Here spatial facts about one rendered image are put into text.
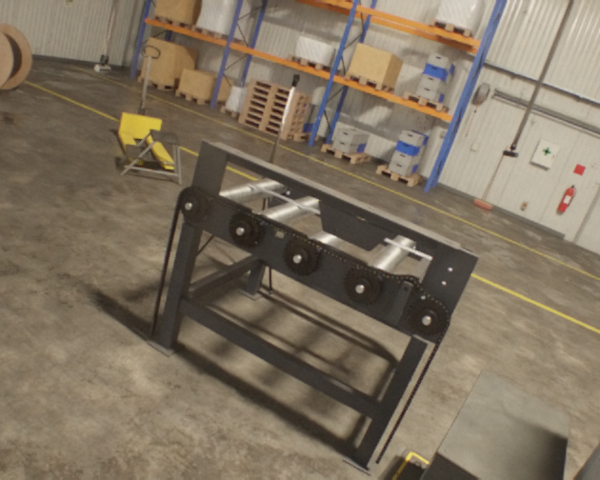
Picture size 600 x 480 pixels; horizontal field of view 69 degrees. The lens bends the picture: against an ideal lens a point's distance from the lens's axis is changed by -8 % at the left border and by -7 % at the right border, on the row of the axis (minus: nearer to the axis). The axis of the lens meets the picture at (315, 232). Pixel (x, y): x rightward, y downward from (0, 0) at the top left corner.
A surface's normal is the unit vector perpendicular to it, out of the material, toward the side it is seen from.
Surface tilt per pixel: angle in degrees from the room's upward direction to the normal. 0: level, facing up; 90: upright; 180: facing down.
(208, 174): 90
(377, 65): 90
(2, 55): 90
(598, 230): 90
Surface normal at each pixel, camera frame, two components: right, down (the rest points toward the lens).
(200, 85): -0.39, 0.20
